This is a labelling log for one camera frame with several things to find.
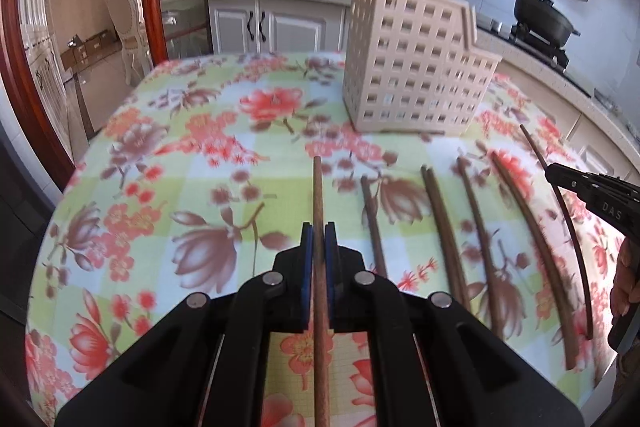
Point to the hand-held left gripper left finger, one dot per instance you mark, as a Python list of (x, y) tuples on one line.
[(307, 277)]

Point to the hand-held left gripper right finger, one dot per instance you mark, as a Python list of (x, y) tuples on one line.
[(331, 277)]

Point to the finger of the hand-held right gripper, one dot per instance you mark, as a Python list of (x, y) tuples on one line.
[(590, 179), (617, 214)]

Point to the brown wooden chopstick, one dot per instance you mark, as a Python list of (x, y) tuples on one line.
[(442, 227), (570, 227), (530, 227), (477, 227), (318, 192), (372, 227)]

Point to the beige perforated plastic utensil basket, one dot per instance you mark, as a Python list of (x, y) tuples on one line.
[(415, 57)]

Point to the person's right hand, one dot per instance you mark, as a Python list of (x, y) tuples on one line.
[(627, 277)]

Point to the white counter base cabinets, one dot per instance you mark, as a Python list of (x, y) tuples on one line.
[(585, 127)]

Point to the gas stove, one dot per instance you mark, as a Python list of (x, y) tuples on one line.
[(545, 54)]

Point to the floral checked tablecloth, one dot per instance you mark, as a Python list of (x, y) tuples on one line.
[(200, 167)]

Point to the black lidded pot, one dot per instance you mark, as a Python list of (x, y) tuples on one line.
[(542, 19)]

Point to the white double-door cabinet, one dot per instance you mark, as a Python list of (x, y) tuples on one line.
[(280, 24)]

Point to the ornate cream chair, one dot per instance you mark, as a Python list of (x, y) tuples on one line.
[(127, 27)]

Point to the cardboard boxes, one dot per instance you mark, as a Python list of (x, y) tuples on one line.
[(87, 49)]

